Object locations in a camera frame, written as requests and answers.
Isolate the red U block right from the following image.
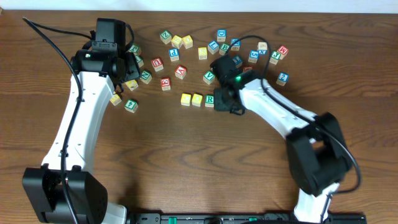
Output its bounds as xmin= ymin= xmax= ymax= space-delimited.
xmin=243 ymin=66 xmax=253 ymax=72

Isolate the blue X wooden block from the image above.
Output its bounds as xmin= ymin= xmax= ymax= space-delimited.
xmin=257 ymin=42 xmax=268 ymax=55

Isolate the yellow Q wooden block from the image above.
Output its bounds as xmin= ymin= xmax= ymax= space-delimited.
xmin=182 ymin=35 xmax=193 ymax=49

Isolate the blue 5 wooden block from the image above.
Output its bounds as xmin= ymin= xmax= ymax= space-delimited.
xmin=248 ymin=50 xmax=259 ymax=63

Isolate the red A wooden block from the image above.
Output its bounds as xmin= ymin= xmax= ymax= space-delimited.
xmin=175 ymin=65 xmax=187 ymax=80

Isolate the green Z wooden block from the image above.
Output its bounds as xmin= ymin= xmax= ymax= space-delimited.
xmin=160 ymin=30 xmax=172 ymax=45

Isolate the yellow K wooden block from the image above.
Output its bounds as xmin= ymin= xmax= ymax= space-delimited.
xmin=125 ymin=80 xmax=139 ymax=91

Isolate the red u block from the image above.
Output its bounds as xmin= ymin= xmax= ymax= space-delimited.
xmin=243 ymin=66 xmax=253 ymax=72
xmin=151 ymin=57 xmax=164 ymax=72

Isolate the green N wooden block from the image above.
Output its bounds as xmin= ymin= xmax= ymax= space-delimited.
xmin=141 ymin=70 xmax=152 ymax=84

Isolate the green 4 wooden block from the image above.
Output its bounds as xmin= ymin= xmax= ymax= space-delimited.
xmin=124 ymin=100 xmax=138 ymax=113

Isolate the yellow block beside Z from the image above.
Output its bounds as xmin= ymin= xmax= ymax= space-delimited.
xmin=171 ymin=35 xmax=183 ymax=49

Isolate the blue L block upper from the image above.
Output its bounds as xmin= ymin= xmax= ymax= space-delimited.
xmin=207 ymin=40 xmax=220 ymax=55

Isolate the yellow C wooden block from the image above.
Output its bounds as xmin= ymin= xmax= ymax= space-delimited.
xmin=180 ymin=93 xmax=192 ymax=106

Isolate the blue D block top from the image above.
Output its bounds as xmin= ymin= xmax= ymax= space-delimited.
xmin=216 ymin=29 xmax=226 ymax=42

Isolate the blue D block right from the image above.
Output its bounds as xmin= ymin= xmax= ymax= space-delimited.
xmin=230 ymin=39 xmax=241 ymax=51

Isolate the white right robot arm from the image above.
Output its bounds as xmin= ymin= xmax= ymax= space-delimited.
xmin=127 ymin=55 xmax=366 ymax=224

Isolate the blue 2 wooden block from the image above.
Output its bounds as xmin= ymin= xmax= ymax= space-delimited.
xmin=276 ymin=72 xmax=289 ymax=86

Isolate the green B wooden block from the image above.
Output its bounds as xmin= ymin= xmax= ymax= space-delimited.
xmin=219 ymin=43 xmax=230 ymax=55

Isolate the green R wooden block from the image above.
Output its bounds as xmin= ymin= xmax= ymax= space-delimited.
xmin=205 ymin=95 xmax=215 ymax=108

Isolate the blue d block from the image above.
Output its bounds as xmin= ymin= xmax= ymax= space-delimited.
xmin=216 ymin=29 xmax=226 ymax=42
xmin=230 ymin=39 xmax=241 ymax=51

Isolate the blue P wooden block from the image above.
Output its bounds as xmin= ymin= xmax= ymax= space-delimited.
xmin=169 ymin=48 xmax=180 ymax=62

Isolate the green J wooden block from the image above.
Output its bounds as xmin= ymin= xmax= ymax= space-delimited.
xmin=269 ymin=51 xmax=282 ymax=65

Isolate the red U block left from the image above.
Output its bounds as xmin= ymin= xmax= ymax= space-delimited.
xmin=151 ymin=57 xmax=164 ymax=72

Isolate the red M wooden block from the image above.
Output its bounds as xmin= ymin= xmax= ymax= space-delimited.
xmin=277 ymin=45 xmax=289 ymax=60

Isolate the yellow S wooden block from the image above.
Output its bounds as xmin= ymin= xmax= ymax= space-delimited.
xmin=198 ymin=47 xmax=208 ymax=60

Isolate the green V block centre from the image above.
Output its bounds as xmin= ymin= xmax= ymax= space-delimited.
xmin=203 ymin=70 xmax=215 ymax=85

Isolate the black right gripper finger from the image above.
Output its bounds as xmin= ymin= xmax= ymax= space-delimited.
xmin=126 ymin=52 xmax=141 ymax=81
xmin=213 ymin=88 xmax=229 ymax=111

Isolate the yellow G wooden block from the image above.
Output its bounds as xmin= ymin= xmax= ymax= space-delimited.
xmin=110 ymin=94 xmax=122 ymax=106

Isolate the green 7 wooden block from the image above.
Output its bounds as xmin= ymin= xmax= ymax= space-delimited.
xmin=136 ymin=56 xmax=144 ymax=68

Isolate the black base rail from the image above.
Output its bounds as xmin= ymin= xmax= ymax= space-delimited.
xmin=127 ymin=212 xmax=368 ymax=224

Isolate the blue I wooden block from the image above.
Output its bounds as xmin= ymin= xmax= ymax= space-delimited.
xmin=233 ymin=55 xmax=243 ymax=68

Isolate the yellow O wooden block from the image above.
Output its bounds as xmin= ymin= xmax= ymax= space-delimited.
xmin=192 ymin=93 xmax=203 ymax=107

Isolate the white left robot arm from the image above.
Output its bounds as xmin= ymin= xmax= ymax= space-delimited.
xmin=22 ymin=50 xmax=139 ymax=223

